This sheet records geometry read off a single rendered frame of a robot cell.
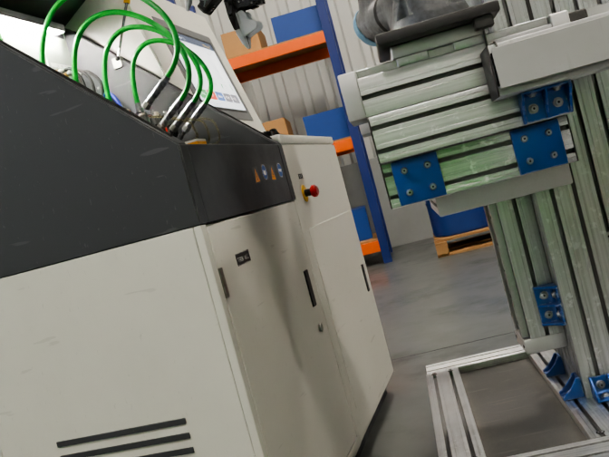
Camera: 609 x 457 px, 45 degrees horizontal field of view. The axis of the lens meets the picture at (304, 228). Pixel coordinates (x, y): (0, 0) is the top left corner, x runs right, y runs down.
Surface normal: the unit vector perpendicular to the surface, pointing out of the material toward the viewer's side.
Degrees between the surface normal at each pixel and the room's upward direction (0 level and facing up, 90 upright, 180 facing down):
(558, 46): 90
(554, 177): 90
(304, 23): 90
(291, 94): 90
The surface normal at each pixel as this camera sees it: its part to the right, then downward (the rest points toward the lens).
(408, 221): -0.12, 0.07
